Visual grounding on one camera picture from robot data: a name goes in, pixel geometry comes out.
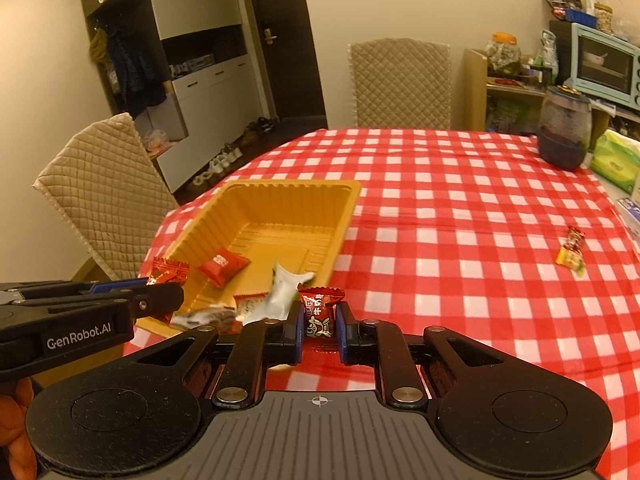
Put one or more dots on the orange-red twist-wrapped candy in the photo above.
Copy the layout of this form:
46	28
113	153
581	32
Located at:
170	272

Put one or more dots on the pickle jar with orange lid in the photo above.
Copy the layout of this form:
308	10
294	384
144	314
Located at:
502	55

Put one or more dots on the dark glass jar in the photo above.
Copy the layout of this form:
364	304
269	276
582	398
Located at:
565	130

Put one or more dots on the clear plastic bag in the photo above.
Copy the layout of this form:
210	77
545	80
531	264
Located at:
627	22

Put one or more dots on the green tissue pack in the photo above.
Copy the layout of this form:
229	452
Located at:
617	160

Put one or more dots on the yellow-green wrapped candy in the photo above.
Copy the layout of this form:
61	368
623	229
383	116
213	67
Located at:
570	259

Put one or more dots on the blue and white packet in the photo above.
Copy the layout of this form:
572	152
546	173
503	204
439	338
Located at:
631	215

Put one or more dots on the light blue toaster oven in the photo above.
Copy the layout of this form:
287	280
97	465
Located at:
600	65

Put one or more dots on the row of shoes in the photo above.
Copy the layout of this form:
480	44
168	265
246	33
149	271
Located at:
220	160

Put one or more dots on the beige quilted chair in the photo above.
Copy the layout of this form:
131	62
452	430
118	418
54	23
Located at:
105	185
400	85

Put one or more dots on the dark door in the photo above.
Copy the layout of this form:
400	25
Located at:
285	35

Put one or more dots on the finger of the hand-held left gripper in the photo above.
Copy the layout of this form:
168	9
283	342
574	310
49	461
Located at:
120	286
157	302

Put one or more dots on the yellow plastic tray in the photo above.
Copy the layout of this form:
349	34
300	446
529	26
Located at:
280	210

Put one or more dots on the red packet with white print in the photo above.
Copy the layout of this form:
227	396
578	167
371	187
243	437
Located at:
222	266

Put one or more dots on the green plastic bag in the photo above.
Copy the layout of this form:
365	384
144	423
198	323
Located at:
547	55

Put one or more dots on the clear packet with dark contents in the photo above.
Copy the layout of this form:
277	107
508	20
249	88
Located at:
207	317

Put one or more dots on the wooden shelf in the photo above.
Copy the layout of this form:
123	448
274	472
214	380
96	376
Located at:
475	90

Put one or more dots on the dark hanging jacket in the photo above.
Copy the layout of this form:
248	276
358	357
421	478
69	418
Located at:
130	65

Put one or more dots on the red checked tablecloth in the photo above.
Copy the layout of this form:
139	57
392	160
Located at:
450	260

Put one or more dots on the red candy with printed wrapper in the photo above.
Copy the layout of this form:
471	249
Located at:
317	317

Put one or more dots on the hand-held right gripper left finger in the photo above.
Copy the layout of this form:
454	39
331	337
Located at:
298	332

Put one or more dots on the clear packet with brown cube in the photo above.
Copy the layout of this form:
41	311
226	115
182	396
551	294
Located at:
285	287

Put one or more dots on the person's left hand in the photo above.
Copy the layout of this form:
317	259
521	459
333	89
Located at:
12	420

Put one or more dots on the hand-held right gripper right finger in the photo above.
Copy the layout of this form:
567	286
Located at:
342	335

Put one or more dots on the blue box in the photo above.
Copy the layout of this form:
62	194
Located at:
575	17

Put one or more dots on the small red-edged packet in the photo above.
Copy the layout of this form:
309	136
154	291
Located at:
250	305

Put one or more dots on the white cabinet with dark frame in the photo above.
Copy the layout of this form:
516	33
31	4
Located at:
210	80

